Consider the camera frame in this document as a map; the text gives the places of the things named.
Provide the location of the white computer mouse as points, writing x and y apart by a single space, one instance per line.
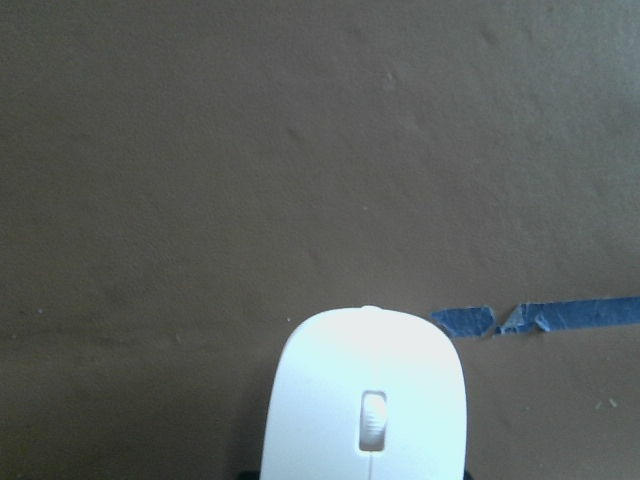
366 393

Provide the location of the blue tape grid lines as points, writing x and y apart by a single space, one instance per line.
466 322

